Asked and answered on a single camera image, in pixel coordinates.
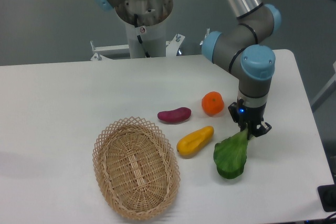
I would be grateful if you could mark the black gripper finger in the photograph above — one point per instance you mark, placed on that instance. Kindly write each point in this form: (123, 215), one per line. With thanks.
(237, 115)
(257, 130)

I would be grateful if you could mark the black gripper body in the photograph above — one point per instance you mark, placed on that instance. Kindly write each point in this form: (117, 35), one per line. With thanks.
(254, 108)

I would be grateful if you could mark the green leafy vegetable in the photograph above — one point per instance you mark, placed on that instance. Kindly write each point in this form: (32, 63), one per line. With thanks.
(230, 155)

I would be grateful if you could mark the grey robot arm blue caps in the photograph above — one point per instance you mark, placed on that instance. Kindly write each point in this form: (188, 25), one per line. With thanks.
(240, 53)

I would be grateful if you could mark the yellow pepper vegetable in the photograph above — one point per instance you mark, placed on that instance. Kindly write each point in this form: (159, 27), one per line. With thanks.
(192, 143)

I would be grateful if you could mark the orange tangerine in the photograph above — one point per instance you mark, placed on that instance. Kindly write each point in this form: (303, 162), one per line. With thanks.
(212, 103)

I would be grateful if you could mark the purple sweet potato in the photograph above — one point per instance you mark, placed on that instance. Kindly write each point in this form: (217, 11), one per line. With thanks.
(175, 116)

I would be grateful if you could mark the white table leg at right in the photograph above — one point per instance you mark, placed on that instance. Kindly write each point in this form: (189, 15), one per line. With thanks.
(324, 93)

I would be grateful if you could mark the black device at table edge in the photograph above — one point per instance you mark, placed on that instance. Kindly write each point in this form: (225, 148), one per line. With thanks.
(327, 197)

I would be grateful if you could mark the woven wicker basket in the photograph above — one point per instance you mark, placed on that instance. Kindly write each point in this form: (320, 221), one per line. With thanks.
(136, 168)

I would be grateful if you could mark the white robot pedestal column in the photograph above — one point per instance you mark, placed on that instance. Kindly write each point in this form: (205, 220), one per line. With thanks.
(146, 41)

